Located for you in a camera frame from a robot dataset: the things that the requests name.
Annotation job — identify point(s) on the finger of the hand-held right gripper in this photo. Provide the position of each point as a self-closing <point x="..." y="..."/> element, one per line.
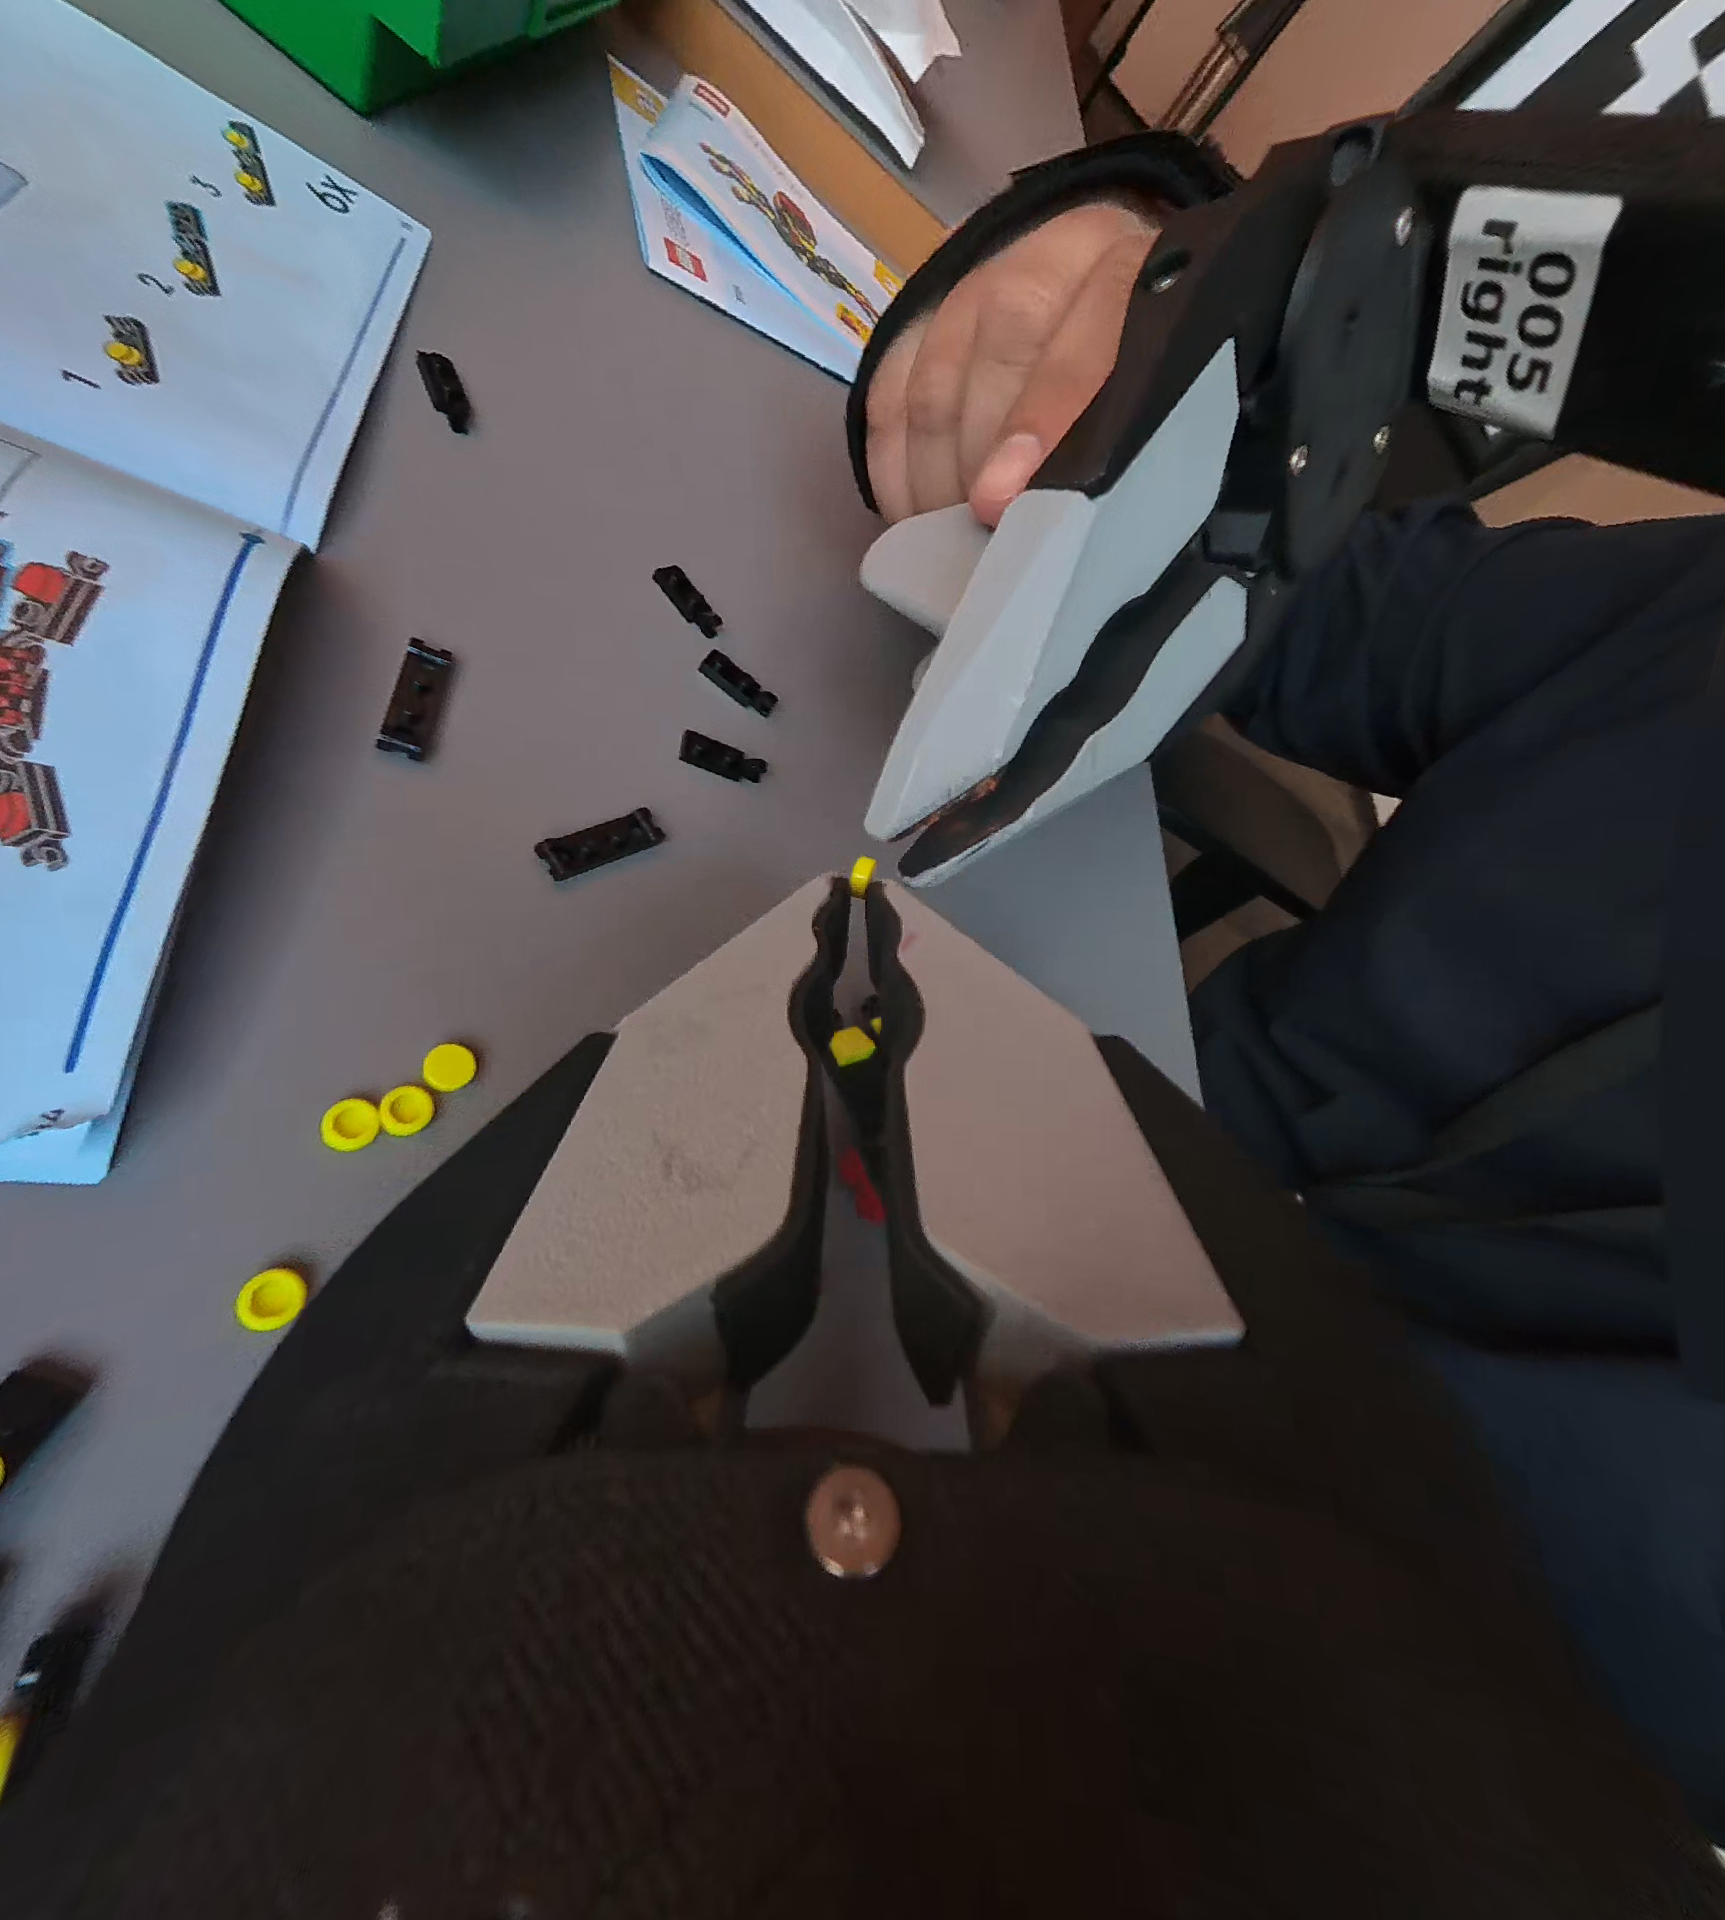
<point x="1044" y="600"/>
<point x="1163" y="674"/>

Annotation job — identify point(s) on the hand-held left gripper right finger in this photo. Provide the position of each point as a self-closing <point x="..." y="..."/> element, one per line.
<point x="1058" y="1184"/>

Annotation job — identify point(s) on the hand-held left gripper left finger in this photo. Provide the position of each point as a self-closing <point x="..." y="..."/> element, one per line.
<point x="653" y="1171"/>

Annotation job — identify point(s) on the person's right forearm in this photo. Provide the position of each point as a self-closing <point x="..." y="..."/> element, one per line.
<point x="1478" y="645"/>

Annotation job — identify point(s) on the person's right hand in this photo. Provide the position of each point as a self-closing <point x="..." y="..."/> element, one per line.
<point x="997" y="359"/>

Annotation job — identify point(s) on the small red brick piece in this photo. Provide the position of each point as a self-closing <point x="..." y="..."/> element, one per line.
<point x="864" y="1184"/>

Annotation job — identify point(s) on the person's dark clothing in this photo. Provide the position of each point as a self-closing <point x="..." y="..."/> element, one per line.
<point x="1401" y="1126"/>

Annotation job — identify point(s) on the closed instruction booklet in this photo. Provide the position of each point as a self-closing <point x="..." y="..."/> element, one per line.
<point x="712" y="194"/>

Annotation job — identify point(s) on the white paper bag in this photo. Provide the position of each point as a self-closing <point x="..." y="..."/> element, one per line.
<point x="848" y="60"/>

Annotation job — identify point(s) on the plywood tray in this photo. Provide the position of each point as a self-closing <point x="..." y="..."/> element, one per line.
<point x="722" y="67"/>

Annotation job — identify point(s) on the open instruction booklet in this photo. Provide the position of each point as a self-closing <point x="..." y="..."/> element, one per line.
<point x="52" y="974"/>

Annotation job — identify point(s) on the green plastic bin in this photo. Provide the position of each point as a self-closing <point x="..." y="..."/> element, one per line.
<point x="400" y="45"/>

